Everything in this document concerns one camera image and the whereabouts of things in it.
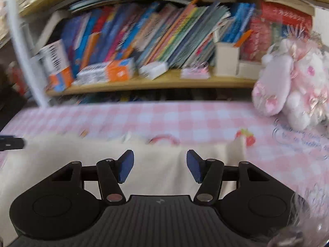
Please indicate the wooden pen holder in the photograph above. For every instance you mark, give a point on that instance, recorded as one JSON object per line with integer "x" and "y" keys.
{"x": 226, "y": 60}

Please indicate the red thick book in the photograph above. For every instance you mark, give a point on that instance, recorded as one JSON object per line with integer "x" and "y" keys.
{"x": 285, "y": 16}

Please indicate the tall white orange box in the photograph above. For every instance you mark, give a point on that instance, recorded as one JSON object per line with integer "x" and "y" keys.
{"x": 55, "y": 67}

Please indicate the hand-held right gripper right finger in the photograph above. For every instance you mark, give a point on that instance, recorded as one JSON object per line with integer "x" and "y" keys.
{"x": 194, "y": 166}

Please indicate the long white orange box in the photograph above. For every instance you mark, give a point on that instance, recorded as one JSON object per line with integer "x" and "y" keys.
{"x": 108, "y": 70}

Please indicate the orange pen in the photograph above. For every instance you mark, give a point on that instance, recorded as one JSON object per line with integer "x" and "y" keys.
{"x": 244, "y": 38}

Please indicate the pink checked desk mat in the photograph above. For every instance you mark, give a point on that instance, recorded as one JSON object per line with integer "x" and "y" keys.
{"x": 192, "y": 118}

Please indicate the white pole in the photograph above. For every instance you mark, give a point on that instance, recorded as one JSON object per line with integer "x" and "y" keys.
{"x": 23, "y": 49}

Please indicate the wooden bookshelf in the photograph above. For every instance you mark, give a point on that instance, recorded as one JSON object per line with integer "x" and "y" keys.
{"x": 154, "y": 82}

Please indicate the pale pink fluffy cloth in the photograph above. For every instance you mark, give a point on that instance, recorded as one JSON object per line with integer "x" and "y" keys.
{"x": 313, "y": 218}

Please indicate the small wooden box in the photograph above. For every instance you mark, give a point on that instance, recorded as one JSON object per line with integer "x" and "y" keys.
{"x": 249, "y": 70}

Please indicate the row of colourful books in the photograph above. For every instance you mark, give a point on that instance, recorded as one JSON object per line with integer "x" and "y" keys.
{"x": 154, "y": 36}

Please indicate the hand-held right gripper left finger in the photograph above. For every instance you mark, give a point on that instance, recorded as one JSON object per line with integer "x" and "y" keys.
{"x": 126, "y": 166}

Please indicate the pink white plush toy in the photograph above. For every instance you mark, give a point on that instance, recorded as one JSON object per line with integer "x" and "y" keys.
{"x": 290, "y": 82}

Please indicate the white charger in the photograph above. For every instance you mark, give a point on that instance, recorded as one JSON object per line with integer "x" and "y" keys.
{"x": 153, "y": 70}

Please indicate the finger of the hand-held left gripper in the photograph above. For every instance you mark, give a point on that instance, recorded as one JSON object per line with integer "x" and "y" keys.
{"x": 11, "y": 143}

